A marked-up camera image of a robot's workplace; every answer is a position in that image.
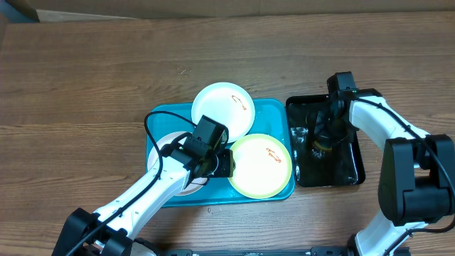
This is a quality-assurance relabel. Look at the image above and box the green yellow sponge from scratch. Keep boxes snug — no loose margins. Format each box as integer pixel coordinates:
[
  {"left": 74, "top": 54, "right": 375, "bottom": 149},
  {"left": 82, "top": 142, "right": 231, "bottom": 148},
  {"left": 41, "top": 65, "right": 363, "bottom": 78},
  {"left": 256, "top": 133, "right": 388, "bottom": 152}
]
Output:
[{"left": 311, "top": 140, "right": 332, "bottom": 152}]

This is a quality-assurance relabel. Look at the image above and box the white plate with sauce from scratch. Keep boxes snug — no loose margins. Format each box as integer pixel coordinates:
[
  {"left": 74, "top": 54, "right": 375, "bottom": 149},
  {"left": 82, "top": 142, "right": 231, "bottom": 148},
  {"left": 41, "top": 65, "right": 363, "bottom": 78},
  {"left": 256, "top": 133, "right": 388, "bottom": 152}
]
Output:
[{"left": 191, "top": 82, "right": 255, "bottom": 143}]

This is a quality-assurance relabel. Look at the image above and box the yellow-green rimmed plate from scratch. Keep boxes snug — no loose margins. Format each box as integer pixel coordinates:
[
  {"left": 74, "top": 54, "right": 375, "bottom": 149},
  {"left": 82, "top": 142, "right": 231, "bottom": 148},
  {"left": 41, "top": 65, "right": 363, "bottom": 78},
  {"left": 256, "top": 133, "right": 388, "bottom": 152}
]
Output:
[{"left": 228, "top": 134, "right": 292, "bottom": 199}]

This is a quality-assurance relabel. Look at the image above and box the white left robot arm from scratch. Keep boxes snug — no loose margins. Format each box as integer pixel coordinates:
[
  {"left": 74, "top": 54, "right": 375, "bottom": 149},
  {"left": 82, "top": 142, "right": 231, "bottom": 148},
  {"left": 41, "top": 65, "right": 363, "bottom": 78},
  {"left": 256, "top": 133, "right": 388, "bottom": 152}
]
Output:
[{"left": 53, "top": 132, "right": 235, "bottom": 255}]

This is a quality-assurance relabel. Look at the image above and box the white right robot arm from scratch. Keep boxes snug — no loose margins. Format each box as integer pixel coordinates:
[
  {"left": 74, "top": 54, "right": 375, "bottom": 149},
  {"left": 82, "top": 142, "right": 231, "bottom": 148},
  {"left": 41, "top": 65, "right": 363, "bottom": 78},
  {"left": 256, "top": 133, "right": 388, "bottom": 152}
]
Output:
[{"left": 306, "top": 92, "right": 454, "bottom": 255}]

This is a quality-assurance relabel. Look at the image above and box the black water tray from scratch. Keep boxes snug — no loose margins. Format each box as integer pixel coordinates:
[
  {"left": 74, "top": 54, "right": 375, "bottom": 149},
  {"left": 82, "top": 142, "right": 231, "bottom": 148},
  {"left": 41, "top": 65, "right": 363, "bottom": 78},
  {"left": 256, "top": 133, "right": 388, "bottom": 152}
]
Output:
[{"left": 285, "top": 95, "right": 365, "bottom": 187}]

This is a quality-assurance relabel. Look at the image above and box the blue plastic tray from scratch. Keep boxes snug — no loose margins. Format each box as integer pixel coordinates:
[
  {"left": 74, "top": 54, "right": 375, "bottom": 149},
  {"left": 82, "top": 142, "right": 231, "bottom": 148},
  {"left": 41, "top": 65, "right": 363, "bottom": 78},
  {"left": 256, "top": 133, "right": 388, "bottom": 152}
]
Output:
[{"left": 148, "top": 98, "right": 291, "bottom": 208}]

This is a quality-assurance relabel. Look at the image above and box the pink rimmed white plate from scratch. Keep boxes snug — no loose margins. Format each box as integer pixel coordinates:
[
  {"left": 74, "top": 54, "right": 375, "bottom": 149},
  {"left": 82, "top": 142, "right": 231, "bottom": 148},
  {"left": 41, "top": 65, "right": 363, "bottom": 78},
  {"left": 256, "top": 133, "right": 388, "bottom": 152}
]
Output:
[{"left": 147, "top": 131, "right": 208, "bottom": 196}]

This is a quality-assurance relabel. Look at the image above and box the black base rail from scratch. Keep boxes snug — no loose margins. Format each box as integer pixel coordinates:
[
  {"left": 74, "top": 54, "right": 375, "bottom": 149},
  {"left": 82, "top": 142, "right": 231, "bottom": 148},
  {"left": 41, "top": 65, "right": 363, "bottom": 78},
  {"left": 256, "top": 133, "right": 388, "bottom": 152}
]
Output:
[{"left": 156, "top": 245, "right": 412, "bottom": 256}]

